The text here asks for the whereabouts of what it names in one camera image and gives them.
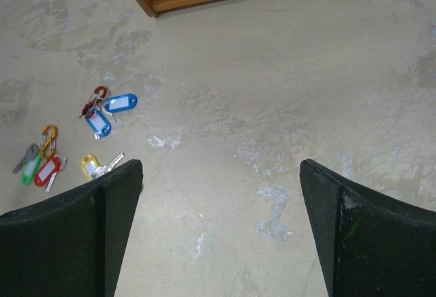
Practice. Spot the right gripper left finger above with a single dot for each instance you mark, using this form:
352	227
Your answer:
72	244

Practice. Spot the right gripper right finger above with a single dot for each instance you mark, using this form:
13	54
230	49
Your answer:
368	243

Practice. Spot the red tagged key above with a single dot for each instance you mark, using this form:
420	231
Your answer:
46	175

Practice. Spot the yellow tagged key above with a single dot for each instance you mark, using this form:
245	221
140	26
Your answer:
93	170

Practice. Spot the green tagged key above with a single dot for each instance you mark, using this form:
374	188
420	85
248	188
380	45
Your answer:
29	163

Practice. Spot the orange s-shaped carabiner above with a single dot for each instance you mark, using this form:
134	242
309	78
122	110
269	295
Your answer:
48	141

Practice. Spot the blue tagged key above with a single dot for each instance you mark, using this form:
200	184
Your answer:
98	123
119	103

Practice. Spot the red s-shaped carabiner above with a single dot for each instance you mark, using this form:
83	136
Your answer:
96	99

